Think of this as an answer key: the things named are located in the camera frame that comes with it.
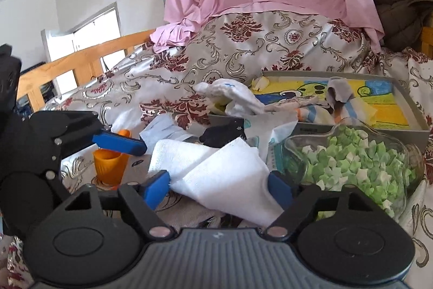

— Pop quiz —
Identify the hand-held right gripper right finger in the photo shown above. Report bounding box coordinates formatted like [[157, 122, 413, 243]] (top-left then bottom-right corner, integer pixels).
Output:
[[265, 170, 374, 240]]

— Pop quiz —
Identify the white printed packet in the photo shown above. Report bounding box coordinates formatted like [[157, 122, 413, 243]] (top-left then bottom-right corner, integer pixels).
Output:
[[244, 113, 298, 171]]

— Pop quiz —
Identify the wooden bed rail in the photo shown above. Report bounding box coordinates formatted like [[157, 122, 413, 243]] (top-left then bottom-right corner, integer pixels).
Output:
[[15, 29, 156, 103]]

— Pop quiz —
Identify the wooden bed headboard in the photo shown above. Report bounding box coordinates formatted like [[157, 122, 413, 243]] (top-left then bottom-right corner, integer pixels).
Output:
[[421, 27, 433, 54]]

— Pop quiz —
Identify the grey cartoon print box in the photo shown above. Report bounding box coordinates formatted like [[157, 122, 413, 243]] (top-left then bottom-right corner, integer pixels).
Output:
[[206, 70, 432, 147]]

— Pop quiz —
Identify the plain white sock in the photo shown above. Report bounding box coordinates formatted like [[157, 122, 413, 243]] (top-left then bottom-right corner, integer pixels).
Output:
[[262, 95, 327, 113]]

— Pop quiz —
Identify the black sock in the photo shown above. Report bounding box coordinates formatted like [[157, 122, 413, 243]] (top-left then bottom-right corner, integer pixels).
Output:
[[199, 118, 246, 149]]

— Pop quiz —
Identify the striped towel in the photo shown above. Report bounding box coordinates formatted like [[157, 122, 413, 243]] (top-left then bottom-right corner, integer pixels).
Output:
[[296, 96, 378, 124]]

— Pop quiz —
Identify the floral blanket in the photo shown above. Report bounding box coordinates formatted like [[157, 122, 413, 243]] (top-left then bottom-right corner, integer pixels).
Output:
[[0, 9, 433, 289]]

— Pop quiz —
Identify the orange cup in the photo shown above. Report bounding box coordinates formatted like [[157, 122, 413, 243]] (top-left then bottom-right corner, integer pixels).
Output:
[[93, 129, 132, 188]]

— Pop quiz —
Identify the white sock with blue marks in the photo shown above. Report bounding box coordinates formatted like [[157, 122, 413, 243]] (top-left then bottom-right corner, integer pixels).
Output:
[[193, 78, 268, 115]]

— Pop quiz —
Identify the pale blue packet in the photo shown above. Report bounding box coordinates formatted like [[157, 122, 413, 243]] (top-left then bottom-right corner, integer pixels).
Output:
[[140, 115, 200, 144]]

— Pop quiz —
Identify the glass jar of paper stars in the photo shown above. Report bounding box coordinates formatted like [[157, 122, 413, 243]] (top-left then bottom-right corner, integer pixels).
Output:
[[282, 123, 425, 220]]

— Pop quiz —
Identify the grey cloth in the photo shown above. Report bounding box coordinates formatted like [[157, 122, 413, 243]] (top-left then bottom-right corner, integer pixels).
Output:
[[326, 77, 356, 113]]

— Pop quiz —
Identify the window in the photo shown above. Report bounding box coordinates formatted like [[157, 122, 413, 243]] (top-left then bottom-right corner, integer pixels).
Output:
[[41, 2, 122, 96]]

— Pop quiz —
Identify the white towel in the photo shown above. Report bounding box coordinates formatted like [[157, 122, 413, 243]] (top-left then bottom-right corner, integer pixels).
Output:
[[148, 137, 285, 225]]

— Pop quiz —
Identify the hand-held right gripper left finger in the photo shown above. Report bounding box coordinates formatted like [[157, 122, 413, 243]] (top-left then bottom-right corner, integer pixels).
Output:
[[63, 170, 177, 240]]

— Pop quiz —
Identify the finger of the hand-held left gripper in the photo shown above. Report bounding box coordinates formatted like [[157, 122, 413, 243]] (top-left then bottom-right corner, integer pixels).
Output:
[[30, 111, 148, 178]]

